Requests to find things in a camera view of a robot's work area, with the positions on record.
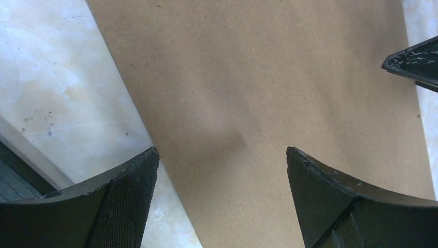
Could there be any brown frame backing board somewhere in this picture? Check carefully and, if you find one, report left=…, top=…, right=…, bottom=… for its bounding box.
left=88, top=1, right=435, bottom=247

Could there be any black picture frame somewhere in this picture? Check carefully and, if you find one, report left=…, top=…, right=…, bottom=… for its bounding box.
left=1, top=143, right=56, bottom=203

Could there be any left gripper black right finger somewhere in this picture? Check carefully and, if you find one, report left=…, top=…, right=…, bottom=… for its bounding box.
left=286, top=147, right=437, bottom=247

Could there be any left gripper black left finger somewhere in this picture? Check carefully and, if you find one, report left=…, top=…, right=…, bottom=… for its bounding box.
left=1, top=147, right=160, bottom=247

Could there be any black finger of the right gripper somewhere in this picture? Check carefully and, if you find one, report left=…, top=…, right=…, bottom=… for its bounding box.
left=381, top=36, right=437, bottom=92

